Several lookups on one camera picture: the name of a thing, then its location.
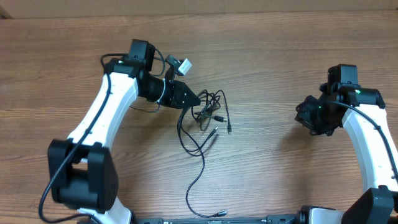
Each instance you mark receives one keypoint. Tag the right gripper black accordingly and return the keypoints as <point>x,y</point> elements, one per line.
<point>304,119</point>

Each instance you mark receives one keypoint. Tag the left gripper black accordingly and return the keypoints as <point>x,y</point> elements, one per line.
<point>178,88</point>

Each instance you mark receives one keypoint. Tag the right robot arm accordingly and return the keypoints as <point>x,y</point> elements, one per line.
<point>361,112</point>

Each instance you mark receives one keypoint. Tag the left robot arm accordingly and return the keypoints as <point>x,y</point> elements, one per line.
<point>82,172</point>

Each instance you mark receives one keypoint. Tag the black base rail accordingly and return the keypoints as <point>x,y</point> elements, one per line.
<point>214,220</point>

